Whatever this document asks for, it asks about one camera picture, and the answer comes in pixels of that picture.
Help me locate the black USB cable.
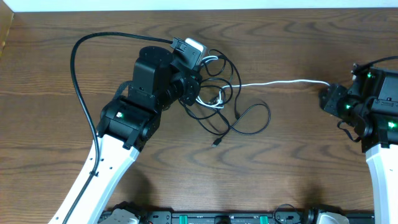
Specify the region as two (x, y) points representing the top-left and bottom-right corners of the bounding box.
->
(178, 49), (271, 147)

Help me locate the white USB cable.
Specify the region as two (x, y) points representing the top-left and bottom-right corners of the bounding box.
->
(195, 55), (331, 110)

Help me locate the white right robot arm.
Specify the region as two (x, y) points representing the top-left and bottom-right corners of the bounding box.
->
(319, 67), (397, 223)

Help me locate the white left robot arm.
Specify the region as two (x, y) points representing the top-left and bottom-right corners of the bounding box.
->
(51, 44), (206, 223)

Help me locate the wooden side panel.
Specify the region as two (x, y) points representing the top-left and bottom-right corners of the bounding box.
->
(0, 0), (14, 55)

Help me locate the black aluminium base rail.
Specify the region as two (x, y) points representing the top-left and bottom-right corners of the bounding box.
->
(98, 202), (376, 224)

